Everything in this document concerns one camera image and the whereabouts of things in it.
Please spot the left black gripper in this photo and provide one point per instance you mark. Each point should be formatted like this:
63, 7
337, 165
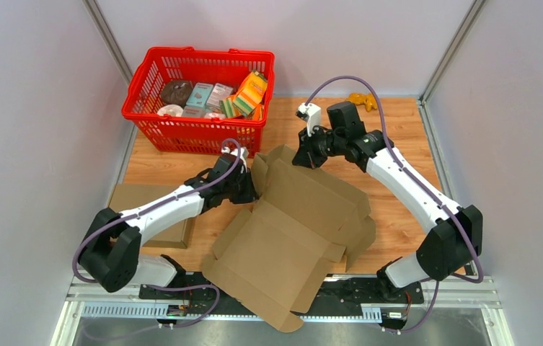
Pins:
251, 193

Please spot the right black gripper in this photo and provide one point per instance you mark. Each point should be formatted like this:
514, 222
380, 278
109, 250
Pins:
305, 155

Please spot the cardboard sheet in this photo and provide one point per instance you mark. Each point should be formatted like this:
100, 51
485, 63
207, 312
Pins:
273, 257

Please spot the cardboard box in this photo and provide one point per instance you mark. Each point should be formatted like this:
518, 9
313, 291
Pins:
160, 230

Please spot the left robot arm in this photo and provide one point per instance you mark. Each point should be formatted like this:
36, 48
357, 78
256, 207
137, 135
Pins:
110, 253

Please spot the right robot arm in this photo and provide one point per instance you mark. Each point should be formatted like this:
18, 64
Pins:
453, 234

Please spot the grey pink small box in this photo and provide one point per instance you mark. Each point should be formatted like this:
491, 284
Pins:
218, 93

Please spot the teal small box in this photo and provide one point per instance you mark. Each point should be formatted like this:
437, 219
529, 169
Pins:
199, 95

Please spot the yellow toy figure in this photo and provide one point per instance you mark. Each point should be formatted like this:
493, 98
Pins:
367, 100

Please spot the green striped sponge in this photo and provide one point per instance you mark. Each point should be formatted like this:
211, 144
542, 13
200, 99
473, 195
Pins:
228, 107

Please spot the striped sponge pack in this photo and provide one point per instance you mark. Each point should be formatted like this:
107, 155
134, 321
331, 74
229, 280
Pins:
250, 93

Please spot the white round container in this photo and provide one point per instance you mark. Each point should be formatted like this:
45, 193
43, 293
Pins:
170, 111

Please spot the brown round packet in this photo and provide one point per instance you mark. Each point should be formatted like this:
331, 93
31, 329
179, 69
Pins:
176, 92

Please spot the red plastic basket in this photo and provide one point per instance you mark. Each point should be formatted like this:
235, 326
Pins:
198, 130

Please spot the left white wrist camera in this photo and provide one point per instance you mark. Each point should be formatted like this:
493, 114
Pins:
241, 153

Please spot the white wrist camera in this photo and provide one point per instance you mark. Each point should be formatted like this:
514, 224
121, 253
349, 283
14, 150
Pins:
312, 115
241, 153

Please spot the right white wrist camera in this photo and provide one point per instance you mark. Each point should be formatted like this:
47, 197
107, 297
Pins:
312, 115

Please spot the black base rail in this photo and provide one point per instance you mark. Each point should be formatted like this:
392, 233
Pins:
341, 298

